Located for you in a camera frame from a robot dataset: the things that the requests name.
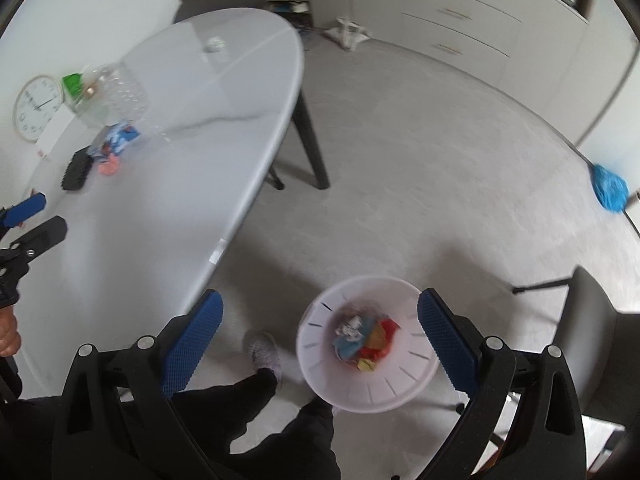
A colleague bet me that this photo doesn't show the white slotted trash bin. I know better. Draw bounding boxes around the white slotted trash bin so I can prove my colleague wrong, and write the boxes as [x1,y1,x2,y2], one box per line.
[296,276,438,414]

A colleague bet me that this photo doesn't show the person's left hand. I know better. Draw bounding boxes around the person's left hand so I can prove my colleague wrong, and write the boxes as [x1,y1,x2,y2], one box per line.
[0,306,22,358]

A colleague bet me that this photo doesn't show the black ribbed sponge block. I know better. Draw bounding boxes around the black ribbed sponge block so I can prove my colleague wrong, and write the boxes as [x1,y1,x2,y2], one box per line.
[61,146,94,192]

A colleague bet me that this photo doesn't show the white paper sheet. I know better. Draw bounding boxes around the white paper sheet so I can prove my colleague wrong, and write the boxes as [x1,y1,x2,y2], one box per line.
[36,104,75,158]

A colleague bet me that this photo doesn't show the blue patterned snack wrapper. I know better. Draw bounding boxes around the blue patterned snack wrapper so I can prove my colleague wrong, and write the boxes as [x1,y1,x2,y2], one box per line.
[88,122,140,160]

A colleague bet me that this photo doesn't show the person's black trouser legs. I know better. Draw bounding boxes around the person's black trouser legs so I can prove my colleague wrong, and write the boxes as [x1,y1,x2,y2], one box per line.
[1,368,342,479]

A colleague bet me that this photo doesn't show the dark grey chair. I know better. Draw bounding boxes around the dark grey chair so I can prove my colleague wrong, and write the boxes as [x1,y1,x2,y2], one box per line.
[511,266,640,427]

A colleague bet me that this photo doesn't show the green-topped clear plastic bag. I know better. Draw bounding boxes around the green-topped clear plastic bag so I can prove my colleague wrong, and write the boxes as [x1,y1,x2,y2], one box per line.
[61,73,96,108]

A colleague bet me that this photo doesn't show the clear plastic bottle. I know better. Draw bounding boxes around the clear plastic bottle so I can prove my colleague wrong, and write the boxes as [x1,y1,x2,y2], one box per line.
[73,62,149,128]

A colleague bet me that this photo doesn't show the blue mop head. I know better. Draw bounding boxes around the blue mop head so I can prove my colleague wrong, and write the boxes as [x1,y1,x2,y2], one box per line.
[591,165,629,212]

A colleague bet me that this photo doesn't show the small white crumpled paper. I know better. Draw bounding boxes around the small white crumpled paper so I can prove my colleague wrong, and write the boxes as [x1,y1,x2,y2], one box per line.
[204,36,226,53]

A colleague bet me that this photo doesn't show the white drawer cabinet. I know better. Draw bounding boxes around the white drawer cabinet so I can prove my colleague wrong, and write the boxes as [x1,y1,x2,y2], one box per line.
[349,0,591,106]

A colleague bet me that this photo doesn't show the white round wall clock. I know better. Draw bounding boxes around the white round wall clock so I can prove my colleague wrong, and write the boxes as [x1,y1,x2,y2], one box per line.
[13,75,65,143]

